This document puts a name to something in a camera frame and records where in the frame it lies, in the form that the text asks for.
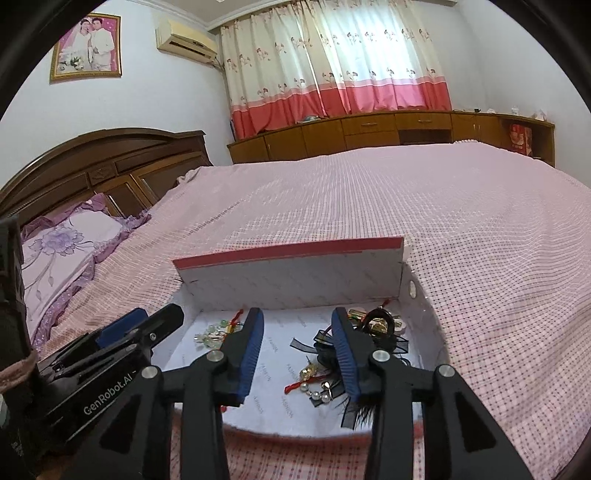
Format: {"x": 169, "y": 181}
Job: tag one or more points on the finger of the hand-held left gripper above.
{"x": 164, "y": 321}
{"x": 122, "y": 325}

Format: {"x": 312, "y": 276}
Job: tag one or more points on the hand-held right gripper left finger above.
{"x": 249, "y": 360}

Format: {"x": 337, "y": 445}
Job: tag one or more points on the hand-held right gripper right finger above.
{"x": 346, "y": 355}

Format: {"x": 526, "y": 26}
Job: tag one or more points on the pink cardboard box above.
{"x": 295, "y": 277}

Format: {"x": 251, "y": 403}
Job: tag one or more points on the black ribbon feather hair accessory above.
{"x": 323, "y": 344}

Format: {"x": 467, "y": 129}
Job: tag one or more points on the pearl gold brooch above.
{"x": 318, "y": 394}

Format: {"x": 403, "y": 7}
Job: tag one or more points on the black hair claw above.
{"x": 379, "y": 318}

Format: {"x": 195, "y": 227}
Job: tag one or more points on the purple floral pillow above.
{"x": 60, "y": 258}

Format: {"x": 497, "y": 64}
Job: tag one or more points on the dark wooden headboard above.
{"x": 115, "y": 161}

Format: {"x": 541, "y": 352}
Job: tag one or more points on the pink checkered bedspread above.
{"x": 485, "y": 221}

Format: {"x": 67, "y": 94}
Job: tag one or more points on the long wooden cabinet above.
{"x": 369, "y": 134}

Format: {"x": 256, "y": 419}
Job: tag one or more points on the red gift box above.
{"x": 521, "y": 138}

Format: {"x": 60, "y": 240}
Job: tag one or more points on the framed wedding photo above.
{"x": 87, "y": 46}

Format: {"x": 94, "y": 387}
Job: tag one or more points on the cream and pink curtain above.
{"x": 332, "y": 50}

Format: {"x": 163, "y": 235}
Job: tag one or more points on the cream wall air conditioner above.
{"x": 187, "y": 40}

